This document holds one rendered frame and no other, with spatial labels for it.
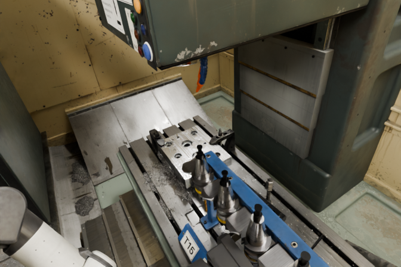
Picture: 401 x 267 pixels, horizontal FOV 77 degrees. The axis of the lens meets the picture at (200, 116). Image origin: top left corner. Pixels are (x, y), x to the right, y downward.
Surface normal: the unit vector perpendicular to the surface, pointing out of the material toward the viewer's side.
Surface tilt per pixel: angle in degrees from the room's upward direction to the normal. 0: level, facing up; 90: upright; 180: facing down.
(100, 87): 93
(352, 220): 0
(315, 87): 90
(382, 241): 0
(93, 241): 8
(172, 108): 24
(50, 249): 55
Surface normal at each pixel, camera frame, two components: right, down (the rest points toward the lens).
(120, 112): 0.14, -0.57
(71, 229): 0.17, -0.89
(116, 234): -0.15, -0.88
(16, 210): 0.73, -0.38
